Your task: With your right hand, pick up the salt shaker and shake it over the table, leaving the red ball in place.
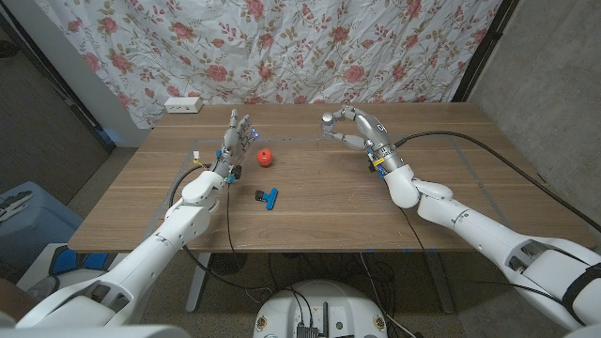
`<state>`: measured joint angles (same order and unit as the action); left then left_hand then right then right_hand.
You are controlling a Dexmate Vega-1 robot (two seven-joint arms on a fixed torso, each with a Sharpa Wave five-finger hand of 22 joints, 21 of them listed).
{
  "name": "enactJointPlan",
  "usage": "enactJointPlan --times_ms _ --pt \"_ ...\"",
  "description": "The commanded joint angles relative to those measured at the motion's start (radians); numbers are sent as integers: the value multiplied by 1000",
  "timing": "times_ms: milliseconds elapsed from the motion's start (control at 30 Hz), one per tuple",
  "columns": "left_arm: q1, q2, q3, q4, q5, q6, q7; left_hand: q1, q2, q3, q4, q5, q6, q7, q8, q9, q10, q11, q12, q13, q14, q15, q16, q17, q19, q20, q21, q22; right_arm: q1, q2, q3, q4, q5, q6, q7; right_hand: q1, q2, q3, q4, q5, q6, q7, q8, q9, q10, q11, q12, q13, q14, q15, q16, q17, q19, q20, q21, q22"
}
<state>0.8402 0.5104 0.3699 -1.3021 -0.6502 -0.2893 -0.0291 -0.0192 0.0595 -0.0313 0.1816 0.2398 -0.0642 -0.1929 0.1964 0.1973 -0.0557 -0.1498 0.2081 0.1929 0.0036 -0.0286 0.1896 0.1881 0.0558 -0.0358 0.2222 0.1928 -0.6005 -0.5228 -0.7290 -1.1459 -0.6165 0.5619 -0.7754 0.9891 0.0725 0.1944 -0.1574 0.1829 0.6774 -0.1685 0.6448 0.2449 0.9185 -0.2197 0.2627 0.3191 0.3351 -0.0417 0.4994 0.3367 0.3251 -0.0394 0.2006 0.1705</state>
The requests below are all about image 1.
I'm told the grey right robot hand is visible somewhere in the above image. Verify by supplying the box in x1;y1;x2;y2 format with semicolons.
321;106;407;179

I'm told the black round floor object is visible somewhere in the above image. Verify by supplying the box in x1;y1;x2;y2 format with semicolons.
209;252;248;276

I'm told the blue plastic clip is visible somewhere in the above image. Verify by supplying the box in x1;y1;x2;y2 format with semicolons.
254;187;280;211

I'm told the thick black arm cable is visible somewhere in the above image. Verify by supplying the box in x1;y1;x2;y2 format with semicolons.
167;162;283;292
393;131;601;234

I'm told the grey plastic clamp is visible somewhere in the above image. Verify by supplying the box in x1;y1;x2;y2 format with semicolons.
0;190;34;224

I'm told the white power strip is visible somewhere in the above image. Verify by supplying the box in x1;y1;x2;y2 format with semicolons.
163;96;204;115

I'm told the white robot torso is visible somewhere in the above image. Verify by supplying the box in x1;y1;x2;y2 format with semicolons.
253;280;390;338

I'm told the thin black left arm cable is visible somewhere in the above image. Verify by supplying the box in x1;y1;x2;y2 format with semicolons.
224;182;240;254

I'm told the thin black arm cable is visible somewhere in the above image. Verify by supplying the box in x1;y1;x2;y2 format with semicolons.
398;206;560;301
224;182;240;254

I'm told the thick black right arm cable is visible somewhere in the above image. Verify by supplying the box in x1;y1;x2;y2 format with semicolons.
393;131;601;234

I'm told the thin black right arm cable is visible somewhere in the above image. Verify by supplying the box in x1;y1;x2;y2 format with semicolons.
398;206;560;301

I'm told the grey floor cable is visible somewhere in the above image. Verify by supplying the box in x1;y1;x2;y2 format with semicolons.
359;253;417;338

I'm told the white and blue floor device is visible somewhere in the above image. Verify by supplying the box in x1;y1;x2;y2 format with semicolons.
16;242;112;301

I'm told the blue plastic bin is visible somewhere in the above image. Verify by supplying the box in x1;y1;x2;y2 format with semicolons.
0;181;85;269

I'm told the white table leg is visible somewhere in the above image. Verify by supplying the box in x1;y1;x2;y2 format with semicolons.
424;251;455;315
185;252;212;314

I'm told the floral backdrop curtain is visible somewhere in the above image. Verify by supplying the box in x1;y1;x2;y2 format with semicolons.
35;0;503;129

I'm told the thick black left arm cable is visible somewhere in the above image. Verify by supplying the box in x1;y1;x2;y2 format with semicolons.
167;162;283;292

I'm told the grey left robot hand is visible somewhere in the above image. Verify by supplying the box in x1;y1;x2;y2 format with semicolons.
212;108;259;185

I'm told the black backdrop stand pole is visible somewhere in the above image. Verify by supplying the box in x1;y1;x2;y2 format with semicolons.
451;0;520;103

